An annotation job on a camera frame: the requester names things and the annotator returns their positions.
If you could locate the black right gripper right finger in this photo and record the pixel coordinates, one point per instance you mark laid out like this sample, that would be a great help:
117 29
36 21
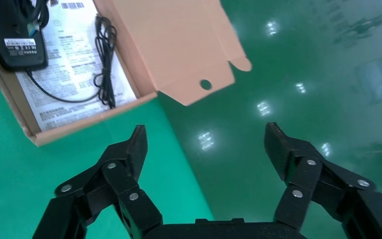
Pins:
309 178

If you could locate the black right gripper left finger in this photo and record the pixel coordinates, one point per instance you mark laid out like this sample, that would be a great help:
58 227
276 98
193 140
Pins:
125 198

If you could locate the open brown cardboard box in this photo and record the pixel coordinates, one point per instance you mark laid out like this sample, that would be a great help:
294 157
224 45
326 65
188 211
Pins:
177 43

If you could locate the white printed instruction sheet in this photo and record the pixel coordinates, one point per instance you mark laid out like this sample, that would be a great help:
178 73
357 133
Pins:
72 46

